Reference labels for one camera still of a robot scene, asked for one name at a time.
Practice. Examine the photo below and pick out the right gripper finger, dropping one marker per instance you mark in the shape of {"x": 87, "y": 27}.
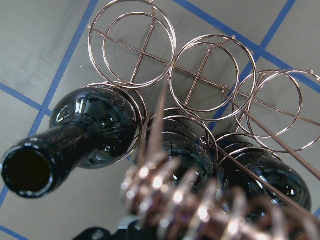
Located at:
{"x": 126, "y": 231}

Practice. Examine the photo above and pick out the dark wine bottle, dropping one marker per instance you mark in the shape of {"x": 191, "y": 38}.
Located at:
{"x": 176, "y": 136}

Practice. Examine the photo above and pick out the dark bottle in rack front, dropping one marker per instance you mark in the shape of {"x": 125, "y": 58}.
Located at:
{"x": 92, "y": 127}

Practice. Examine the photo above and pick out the dark bottle in rack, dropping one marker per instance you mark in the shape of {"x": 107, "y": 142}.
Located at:
{"x": 244, "y": 164}
{"x": 92, "y": 127}

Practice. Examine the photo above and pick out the dark bottle in rack rear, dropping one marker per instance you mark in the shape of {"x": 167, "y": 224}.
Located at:
{"x": 244, "y": 164}

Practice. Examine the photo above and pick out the copper wire wine rack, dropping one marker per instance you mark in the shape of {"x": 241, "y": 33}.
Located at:
{"x": 304, "y": 122}

